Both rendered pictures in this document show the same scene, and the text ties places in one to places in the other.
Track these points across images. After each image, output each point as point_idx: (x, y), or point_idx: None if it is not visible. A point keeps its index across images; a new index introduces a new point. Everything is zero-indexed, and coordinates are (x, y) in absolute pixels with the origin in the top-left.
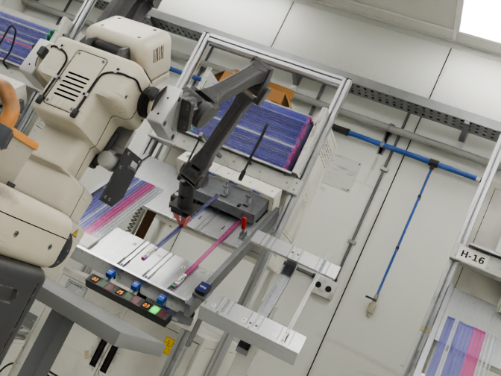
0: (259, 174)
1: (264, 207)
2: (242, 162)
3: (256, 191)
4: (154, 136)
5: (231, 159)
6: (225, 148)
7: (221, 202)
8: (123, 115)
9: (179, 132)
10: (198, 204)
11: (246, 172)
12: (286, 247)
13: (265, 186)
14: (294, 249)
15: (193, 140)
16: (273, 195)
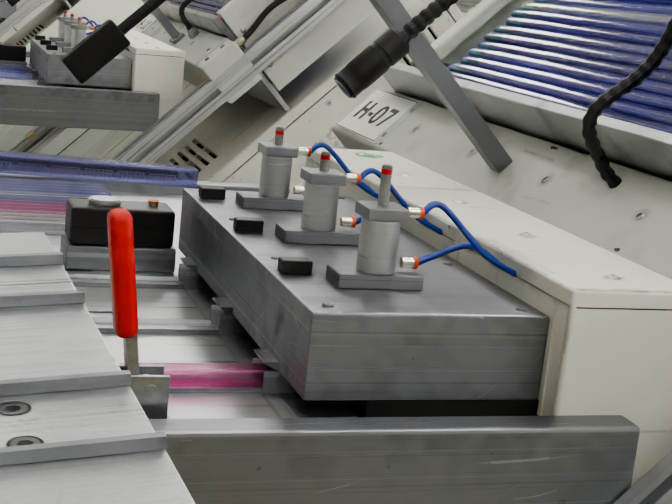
0: (630, 231)
1: (473, 342)
2: (583, 179)
3: (504, 257)
4: (343, 126)
5: (541, 171)
6: (528, 108)
7: (237, 254)
8: None
9: (424, 102)
10: (192, 292)
11: (569, 224)
12: (37, 364)
13: (592, 261)
14: (82, 405)
15: (448, 121)
16: (595, 285)
